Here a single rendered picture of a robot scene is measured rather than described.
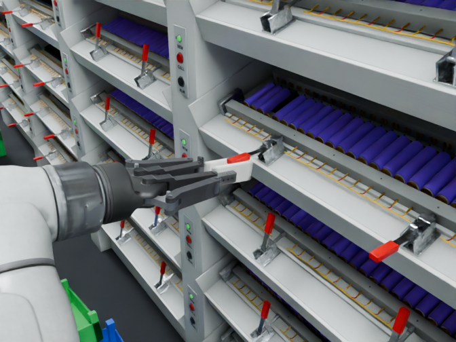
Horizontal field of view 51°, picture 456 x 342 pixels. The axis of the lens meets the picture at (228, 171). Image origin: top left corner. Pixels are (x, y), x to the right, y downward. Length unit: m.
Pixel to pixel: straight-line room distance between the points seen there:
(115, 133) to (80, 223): 0.80
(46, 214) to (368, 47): 0.40
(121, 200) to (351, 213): 0.29
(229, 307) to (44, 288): 0.59
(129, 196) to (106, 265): 1.16
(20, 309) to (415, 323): 0.50
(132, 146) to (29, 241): 0.76
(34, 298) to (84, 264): 1.26
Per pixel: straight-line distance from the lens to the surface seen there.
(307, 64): 0.63
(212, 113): 0.88
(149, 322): 1.52
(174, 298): 1.36
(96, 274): 1.71
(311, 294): 0.80
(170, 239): 1.23
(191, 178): 0.64
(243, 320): 1.02
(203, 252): 1.03
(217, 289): 1.08
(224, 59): 0.87
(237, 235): 0.91
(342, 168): 0.68
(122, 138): 1.32
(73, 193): 0.56
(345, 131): 0.73
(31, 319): 0.50
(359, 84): 0.57
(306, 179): 0.70
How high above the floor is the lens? 1.08
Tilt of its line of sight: 28 degrees down
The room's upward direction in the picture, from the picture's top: straight up
